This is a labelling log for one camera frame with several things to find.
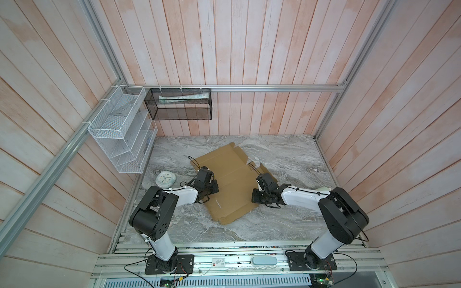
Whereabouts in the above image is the paper sheet in black basket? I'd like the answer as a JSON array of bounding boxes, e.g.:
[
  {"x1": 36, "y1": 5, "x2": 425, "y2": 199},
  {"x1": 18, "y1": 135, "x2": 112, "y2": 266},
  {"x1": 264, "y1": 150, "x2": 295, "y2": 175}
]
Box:
[{"x1": 158, "y1": 92, "x2": 210, "y2": 104}]

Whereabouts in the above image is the grey oval device on rail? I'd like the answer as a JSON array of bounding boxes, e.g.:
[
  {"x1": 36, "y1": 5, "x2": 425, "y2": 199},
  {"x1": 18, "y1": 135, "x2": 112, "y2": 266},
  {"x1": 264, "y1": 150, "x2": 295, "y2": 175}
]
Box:
[{"x1": 251, "y1": 256, "x2": 278, "y2": 266}]

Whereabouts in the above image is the black wire mesh basket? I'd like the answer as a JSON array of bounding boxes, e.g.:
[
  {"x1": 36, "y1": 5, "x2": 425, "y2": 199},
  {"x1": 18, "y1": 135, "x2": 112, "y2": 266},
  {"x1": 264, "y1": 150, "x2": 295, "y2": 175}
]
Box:
[{"x1": 144, "y1": 88, "x2": 213, "y2": 121}]

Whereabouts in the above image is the white wire mesh shelf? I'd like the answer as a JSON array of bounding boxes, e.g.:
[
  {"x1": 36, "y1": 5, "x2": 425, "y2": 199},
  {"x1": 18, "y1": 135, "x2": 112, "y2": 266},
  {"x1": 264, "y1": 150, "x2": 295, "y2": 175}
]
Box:
[{"x1": 88, "y1": 85, "x2": 158, "y2": 174}]

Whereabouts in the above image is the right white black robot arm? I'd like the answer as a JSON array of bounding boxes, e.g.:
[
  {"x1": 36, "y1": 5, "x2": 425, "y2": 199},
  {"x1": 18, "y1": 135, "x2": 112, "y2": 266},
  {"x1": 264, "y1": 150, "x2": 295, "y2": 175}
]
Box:
[{"x1": 252, "y1": 173, "x2": 370, "y2": 268}]

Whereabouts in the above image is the aluminium mounting rail frame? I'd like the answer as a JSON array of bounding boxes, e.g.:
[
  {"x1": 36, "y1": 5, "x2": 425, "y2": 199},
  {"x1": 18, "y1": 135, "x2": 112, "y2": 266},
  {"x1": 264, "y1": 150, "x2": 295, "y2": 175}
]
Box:
[{"x1": 90, "y1": 240, "x2": 397, "y2": 288}]

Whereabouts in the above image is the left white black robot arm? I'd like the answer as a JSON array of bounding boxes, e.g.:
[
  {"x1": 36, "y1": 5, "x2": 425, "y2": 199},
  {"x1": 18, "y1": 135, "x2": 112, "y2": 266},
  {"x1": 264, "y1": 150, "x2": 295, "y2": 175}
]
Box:
[{"x1": 129, "y1": 166, "x2": 218, "y2": 262}]

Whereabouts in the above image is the brown cardboard box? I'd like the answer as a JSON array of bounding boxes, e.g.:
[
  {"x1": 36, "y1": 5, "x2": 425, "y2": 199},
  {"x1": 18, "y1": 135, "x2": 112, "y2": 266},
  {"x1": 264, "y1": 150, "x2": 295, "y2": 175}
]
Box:
[{"x1": 196, "y1": 142, "x2": 268, "y2": 225}]

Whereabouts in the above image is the small white label box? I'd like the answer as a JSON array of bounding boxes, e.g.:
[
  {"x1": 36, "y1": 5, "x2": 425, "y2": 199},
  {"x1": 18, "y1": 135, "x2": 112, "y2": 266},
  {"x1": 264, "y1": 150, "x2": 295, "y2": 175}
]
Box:
[{"x1": 211, "y1": 258, "x2": 226, "y2": 268}]

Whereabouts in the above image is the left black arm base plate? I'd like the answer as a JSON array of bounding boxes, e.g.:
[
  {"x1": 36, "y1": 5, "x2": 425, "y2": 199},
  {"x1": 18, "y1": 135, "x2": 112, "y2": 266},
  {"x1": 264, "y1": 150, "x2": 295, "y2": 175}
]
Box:
[{"x1": 145, "y1": 254, "x2": 194, "y2": 275}]

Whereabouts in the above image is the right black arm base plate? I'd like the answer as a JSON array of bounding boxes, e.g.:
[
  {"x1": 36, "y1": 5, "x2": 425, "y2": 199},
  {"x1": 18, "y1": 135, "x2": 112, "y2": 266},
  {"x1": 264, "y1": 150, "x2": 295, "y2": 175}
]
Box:
[{"x1": 285, "y1": 250, "x2": 337, "y2": 271}]

